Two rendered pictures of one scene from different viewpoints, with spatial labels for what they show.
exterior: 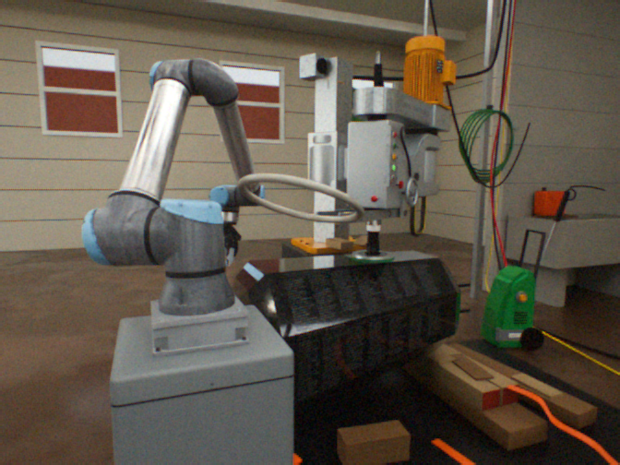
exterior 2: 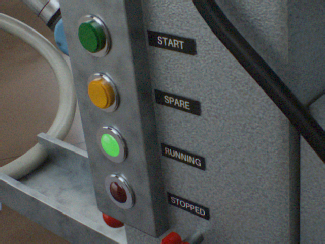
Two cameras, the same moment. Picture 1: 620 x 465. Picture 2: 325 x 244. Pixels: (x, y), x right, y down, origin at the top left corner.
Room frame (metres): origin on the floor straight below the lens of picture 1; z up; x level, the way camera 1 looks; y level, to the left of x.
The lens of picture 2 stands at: (2.17, -0.87, 1.58)
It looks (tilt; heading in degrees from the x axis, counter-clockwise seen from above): 29 degrees down; 101
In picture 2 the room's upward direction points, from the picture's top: 7 degrees counter-clockwise
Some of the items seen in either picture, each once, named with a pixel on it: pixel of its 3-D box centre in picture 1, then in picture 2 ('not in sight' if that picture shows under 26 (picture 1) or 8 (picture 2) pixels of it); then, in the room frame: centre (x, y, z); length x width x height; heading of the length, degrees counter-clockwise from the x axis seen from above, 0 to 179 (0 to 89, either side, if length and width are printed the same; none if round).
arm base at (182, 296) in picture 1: (196, 285); not in sight; (1.06, 0.29, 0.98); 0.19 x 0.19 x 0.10
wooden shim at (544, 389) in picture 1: (535, 385); not in sight; (2.25, -1.28, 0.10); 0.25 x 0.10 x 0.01; 24
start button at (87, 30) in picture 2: not in sight; (92, 36); (2.04, -0.40, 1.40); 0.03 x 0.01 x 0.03; 146
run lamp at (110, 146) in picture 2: not in sight; (111, 144); (2.04, -0.39, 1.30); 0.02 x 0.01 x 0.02; 146
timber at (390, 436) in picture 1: (373, 444); not in sight; (1.75, -0.29, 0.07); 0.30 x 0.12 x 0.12; 104
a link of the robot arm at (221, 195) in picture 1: (224, 196); not in sight; (1.86, 0.38, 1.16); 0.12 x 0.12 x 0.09; 84
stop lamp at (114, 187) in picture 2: not in sight; (120, 191); (2.04, -0.39, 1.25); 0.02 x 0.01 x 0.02; 146
